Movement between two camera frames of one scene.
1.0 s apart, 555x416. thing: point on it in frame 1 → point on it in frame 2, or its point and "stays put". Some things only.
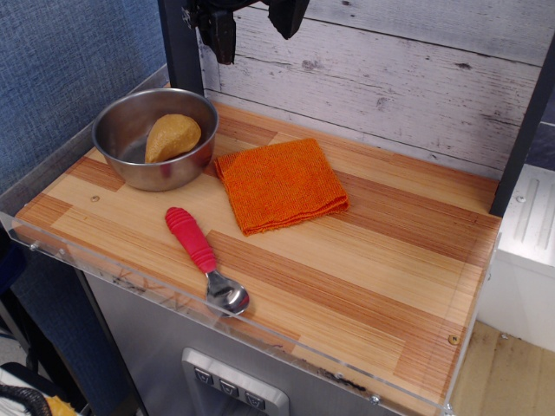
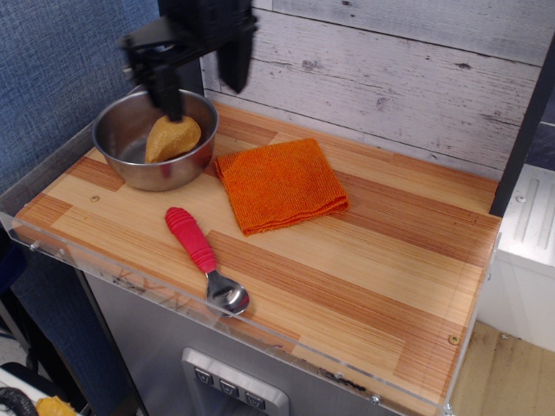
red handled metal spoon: x=225 y=296 stays put
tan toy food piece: x=171 y=134 stays put
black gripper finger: x=218 y=30 → x=166 y=89
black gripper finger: x=287 y=16 → x=234 y=58
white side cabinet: x=519 y=301 stays put
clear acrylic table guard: x=361 y=262 stays put
